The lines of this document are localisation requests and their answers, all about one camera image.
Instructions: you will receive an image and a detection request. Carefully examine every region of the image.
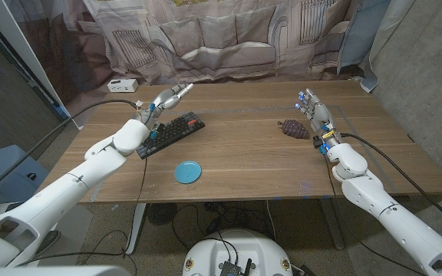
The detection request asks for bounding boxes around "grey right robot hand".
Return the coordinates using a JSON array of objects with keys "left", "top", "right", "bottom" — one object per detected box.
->
[{"left": 294, "top": 88, "right": 339, "bottom": 151}]

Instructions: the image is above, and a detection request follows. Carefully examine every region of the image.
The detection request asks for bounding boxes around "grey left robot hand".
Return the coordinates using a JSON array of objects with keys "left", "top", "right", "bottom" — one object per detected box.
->
[{"left": 138, "top": 83, "right": 195, "bottom": 130}]

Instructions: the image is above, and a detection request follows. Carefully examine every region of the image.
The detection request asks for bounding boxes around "black mechanical keyboard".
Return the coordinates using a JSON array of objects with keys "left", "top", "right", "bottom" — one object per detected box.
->
[{"left": 135, "top": 111, "right": 206, "bottom": 160}]

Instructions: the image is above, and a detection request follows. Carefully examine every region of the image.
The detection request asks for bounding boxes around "round blue coaster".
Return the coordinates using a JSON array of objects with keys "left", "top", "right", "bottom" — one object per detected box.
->
[{"left": 173, "top": 160, "right": 203, "bottom": 185}]

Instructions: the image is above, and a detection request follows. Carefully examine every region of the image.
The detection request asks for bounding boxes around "dark purple grape bunch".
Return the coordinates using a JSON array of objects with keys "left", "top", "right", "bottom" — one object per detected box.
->
[{"left": 277, "top": 119, "right": 311, "bottom": 140}]

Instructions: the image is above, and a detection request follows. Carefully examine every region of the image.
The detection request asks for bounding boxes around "white power box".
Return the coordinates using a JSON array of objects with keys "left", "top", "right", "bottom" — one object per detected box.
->
[{"left": 107, "top": 78, "right": 139, "bottom": 94}]

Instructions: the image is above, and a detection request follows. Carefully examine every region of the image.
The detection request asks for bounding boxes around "printed sofa backdrop cloth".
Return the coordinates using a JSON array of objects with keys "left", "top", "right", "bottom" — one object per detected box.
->
[{"left": 4, "top": 0, "right": 414, "bottom": 94}]

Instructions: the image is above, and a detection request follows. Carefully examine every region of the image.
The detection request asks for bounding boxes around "grey table leg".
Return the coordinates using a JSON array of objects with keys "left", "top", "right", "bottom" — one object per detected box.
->
[{"left": 318, "top": 199, "right": 346, "bottom": 251}]

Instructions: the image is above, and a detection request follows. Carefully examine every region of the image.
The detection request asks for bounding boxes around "round black floor fan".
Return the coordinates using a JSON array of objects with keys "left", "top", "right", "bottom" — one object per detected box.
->
[{"left": 147, "top": 202, "right": 178, "bottom": 226}]

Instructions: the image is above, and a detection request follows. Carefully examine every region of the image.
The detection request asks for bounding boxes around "white upright panel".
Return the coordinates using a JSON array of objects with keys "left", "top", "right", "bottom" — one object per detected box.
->
[{"left": 0, "top": 0, "right": 82, "bottom": 130}]

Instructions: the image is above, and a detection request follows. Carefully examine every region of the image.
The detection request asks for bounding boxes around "white table leg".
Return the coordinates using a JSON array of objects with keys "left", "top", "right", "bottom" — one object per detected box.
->
[{"left": 124, "top": 202, "right": 147, "bottom": 254}]

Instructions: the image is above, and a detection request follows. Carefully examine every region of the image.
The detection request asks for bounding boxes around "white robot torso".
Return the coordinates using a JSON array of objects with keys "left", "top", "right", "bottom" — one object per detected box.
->
[{"left": 182, "top": 228, "right": 294, "bottom": 276}]

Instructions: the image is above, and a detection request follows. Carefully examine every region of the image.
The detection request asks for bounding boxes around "white floor plate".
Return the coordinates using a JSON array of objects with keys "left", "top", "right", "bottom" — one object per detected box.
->
[{"left": 36, "top": 204, "right": 94, "bottom": 266}]

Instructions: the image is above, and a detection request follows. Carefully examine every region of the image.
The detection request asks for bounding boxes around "blue plastic bin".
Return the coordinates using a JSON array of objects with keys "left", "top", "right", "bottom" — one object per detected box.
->
[{"left": 0, "top": 144, "right": 50, "bottom": 205}]

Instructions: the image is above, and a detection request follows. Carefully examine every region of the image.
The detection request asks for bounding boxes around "black electronics board on torso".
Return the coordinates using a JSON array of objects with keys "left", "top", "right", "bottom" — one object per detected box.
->
[{"left": 218, "top": 258, "right": 253, "bottom": 276}]

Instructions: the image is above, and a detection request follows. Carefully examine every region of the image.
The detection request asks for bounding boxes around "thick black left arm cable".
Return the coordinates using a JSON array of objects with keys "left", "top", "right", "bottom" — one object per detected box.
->
[{"left": 0, "top": 98, "right": 141, "bottom": 203}]

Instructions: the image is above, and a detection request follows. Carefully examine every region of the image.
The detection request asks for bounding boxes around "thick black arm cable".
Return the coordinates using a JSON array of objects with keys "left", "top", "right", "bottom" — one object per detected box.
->
[
  {"left": 338, "top": 132, "right": 442, "bottom": 235},
  {"left": 0, "top": 98, "right": 141, "bottom": 203}
]

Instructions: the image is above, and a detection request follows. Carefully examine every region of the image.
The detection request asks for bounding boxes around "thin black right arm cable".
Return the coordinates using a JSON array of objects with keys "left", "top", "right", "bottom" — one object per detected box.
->
[{"left": 322, "top": 155, "right": 429, "bottom": 276}]

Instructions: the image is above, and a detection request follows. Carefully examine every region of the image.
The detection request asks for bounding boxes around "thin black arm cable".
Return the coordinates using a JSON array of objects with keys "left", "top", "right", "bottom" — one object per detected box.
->
[
  {"left": 123, "top": 155, "right": 149, "bottom": 256},
  {"left": 322, "top": 155, "right": 429, "bottom": 276}
]

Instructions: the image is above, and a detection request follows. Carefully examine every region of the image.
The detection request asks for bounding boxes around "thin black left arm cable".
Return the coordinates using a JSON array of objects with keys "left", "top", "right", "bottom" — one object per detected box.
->
[{"left": 123, "top": 155, "right": 149, "bottom": 256}]

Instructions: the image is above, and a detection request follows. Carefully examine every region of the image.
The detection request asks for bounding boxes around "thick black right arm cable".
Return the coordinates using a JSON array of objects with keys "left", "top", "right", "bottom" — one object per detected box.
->
[{"left": 338, "top": 132, "right": 442, "bottom": 235}]

